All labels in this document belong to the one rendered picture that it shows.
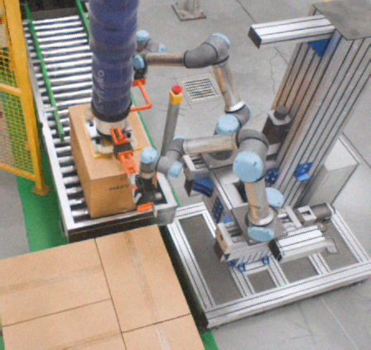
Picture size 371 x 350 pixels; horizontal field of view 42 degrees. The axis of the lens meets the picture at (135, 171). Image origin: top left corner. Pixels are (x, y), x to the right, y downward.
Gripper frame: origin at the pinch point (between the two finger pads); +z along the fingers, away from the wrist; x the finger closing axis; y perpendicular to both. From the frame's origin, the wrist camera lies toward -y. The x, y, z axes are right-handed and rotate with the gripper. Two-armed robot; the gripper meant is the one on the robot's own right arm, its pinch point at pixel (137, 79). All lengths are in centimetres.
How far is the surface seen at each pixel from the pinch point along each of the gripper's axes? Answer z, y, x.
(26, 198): 108, -5, -80
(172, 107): 17.2, 13.4, 21.4
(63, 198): 48, 43, -60
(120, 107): -18, 40, -24
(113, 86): -34, 39, -29
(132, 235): 53, 78, -25
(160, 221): 62, 69, -2
